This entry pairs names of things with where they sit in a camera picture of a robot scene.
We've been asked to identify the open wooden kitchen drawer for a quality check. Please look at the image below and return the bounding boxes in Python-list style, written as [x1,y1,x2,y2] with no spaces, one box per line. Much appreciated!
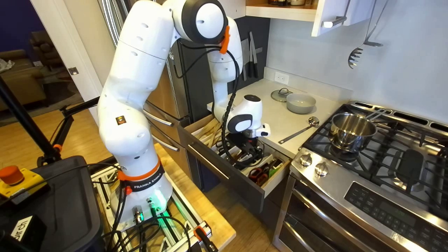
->
[180,115,289,215]

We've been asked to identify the wall knife rack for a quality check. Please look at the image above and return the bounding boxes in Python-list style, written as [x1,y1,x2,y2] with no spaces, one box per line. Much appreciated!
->
[242,31,261,79]

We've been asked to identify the white drawer organizer tray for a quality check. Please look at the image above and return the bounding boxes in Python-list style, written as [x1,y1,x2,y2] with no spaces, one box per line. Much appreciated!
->
[189,117,289,191]

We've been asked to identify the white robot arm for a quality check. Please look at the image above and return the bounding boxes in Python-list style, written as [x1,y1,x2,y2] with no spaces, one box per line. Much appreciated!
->
[98,0,270,230]

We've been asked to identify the white wall outlet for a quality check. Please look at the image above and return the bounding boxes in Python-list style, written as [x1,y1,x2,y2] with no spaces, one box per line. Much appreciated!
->
[274,72,289,86]

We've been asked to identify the long metal ladle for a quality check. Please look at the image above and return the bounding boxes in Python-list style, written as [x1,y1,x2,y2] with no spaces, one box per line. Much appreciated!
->
[277,115,322,146]

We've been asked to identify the white upper cabinet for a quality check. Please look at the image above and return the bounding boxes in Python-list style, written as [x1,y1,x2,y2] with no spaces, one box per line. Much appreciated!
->
[214,0,389,40]

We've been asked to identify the round pot lid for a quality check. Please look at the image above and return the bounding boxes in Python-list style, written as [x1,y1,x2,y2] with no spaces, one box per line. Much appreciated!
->
[270,89,291,103]

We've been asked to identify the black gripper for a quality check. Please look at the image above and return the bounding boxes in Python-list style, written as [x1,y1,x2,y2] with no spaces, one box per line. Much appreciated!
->
[228,134,263,160]

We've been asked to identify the black cable bundle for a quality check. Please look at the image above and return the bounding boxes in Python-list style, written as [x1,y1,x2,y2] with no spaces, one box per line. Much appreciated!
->
[173,40,243,156]

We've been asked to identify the stainless steel refrigerator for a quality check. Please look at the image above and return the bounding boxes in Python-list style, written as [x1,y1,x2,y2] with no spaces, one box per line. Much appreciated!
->
[96,0,197,180]

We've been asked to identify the stainless steel pot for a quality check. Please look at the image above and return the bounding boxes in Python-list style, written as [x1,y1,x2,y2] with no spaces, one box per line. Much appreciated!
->
[329,113,376,153]

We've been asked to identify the red handled scissors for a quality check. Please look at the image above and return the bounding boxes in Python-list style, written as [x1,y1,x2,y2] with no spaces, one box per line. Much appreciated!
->
[247,169,268,187]

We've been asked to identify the black tripod stand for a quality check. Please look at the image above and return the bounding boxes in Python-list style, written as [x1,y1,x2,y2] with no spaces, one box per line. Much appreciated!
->
[0,78,99,167]

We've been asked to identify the red emergency stop button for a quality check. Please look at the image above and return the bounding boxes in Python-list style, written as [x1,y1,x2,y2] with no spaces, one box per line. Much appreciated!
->
[0,166,23,187]

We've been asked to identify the stainless steel oven range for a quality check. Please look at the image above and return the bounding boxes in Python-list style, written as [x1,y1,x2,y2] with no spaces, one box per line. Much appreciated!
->
[273,103,448,252]

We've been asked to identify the grey bowl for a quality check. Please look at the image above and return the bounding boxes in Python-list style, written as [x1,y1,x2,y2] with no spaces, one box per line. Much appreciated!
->
[287,94,316,115]

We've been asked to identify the wooden table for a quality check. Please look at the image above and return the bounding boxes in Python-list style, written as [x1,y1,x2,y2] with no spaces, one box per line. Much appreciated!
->
[154,145,236,252]

